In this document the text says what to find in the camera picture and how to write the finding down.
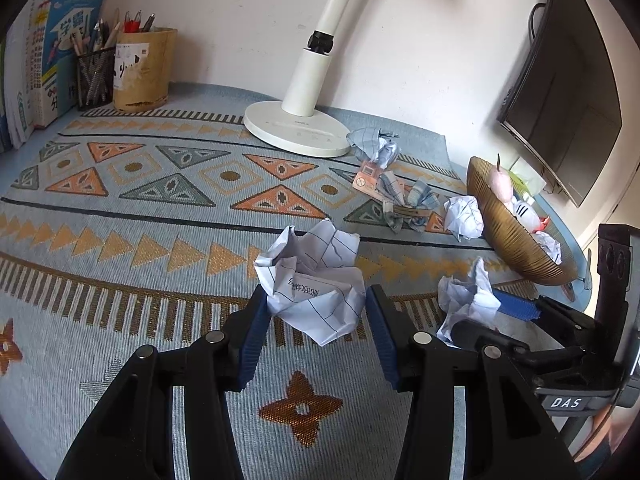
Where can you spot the crumpled plaid paper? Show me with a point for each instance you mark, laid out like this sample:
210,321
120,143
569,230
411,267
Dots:
372,141

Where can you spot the black mesh pen holder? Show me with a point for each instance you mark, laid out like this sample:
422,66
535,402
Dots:
95,80

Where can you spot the green plastic item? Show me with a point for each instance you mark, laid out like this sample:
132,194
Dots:
527,180

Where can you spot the bamboo pen holder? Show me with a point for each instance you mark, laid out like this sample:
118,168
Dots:
145,70

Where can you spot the red and black pens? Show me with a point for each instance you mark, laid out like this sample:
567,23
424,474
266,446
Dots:
135,22

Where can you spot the black monitor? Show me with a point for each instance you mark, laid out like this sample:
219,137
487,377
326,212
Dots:
560,95

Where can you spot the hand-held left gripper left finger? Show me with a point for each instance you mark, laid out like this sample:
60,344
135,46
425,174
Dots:
252,341

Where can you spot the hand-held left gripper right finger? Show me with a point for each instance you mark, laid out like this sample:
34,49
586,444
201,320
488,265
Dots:
382,341

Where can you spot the golden ribbed bowl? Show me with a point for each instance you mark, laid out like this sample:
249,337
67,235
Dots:
505,240

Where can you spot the white cat toy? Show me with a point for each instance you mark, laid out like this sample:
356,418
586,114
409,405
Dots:
523,209

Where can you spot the row of upright books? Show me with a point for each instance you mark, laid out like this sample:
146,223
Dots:
22,60

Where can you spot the blue plaid cloth bow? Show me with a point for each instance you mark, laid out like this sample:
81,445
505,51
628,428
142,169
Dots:
410,200

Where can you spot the large lined paper ball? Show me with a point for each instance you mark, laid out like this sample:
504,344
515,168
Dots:
320,305

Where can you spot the pink peach toy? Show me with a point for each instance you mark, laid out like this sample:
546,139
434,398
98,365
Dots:
501,182

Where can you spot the white desk lamp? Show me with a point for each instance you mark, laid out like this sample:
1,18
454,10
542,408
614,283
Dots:
300,132

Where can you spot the blue cover workbook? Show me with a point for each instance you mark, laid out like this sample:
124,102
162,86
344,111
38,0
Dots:
65,25

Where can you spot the person's right hand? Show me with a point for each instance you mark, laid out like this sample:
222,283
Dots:
617,427

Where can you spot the bunch of pens and pencils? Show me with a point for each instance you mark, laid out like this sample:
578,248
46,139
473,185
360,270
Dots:
97,35

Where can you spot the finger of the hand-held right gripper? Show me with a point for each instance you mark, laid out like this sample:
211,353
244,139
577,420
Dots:
480,332
517,306

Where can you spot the patterned woven table mat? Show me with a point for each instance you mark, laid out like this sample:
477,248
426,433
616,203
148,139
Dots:
150,240

